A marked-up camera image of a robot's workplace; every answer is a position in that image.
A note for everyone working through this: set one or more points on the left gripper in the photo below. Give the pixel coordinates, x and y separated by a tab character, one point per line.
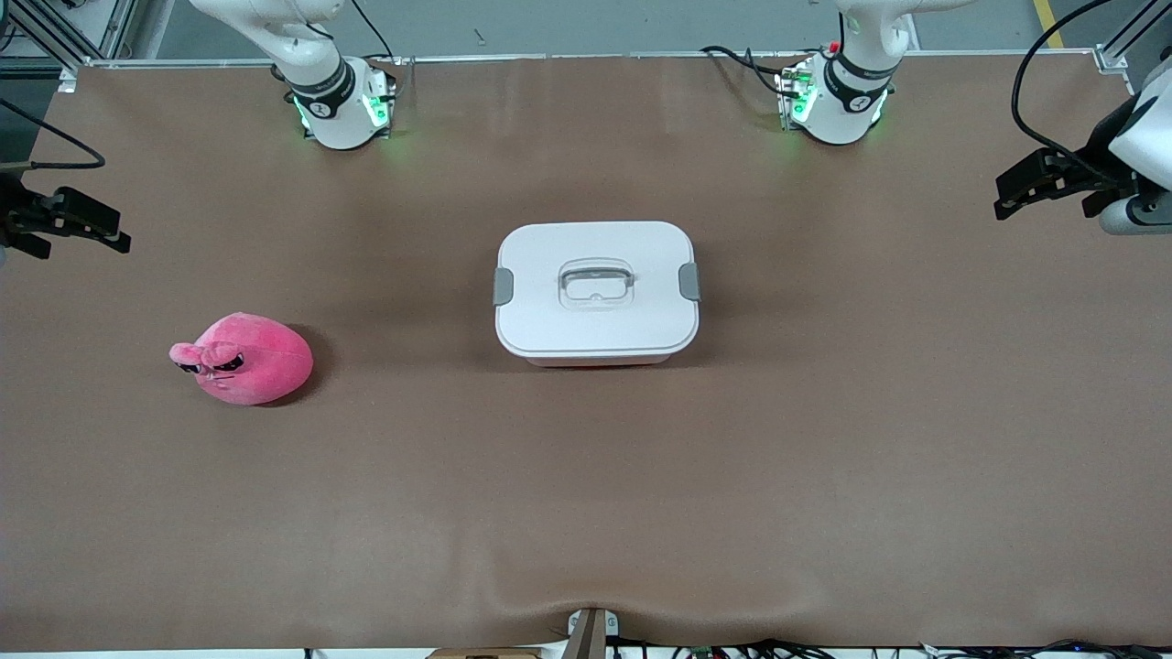
1096	152

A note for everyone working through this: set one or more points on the metal table corner bracket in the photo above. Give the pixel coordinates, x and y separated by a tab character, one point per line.
67	81

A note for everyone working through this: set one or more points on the pink plush toy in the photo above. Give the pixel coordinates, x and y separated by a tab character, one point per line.
265	361

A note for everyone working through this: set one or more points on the metal table edge clamp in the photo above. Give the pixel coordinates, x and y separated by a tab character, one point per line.
591	636

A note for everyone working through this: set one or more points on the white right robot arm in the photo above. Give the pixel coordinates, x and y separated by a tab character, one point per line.
334	110

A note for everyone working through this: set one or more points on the white box lid grey latches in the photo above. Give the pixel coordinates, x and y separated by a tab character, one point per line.
549	320

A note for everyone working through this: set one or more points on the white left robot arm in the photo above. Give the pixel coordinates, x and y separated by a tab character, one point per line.
842	114

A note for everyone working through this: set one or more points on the pink plastic storage box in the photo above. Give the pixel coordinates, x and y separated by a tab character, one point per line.
595	362

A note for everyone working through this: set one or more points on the aluminium frame profile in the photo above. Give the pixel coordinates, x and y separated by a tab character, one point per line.
1131	32
46	37

